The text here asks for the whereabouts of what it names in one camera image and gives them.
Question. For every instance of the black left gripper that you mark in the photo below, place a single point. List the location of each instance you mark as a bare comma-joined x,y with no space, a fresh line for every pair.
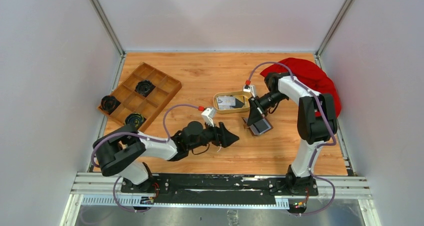
224,137

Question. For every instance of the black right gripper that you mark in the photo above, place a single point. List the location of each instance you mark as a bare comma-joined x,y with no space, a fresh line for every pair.
256,113

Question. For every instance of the brown leather card holder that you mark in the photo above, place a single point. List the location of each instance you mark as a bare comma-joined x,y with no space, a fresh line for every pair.
260,127

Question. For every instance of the beige oval tray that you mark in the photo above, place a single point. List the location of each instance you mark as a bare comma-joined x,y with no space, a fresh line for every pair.
247,95

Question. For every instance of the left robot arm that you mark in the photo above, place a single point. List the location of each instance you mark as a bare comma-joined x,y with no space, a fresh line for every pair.
117,152

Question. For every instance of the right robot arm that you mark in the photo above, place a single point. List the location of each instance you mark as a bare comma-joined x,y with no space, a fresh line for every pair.
316,122

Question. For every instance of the red cloth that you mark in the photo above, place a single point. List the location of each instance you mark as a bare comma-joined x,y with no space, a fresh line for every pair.
314,77

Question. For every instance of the wooden compartment tray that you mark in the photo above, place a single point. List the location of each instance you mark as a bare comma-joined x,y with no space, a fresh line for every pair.
139,99

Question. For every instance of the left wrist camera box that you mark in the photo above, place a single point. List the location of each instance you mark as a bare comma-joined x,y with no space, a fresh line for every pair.
208,116

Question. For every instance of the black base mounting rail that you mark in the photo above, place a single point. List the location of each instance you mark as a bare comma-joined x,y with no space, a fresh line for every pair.
218,189

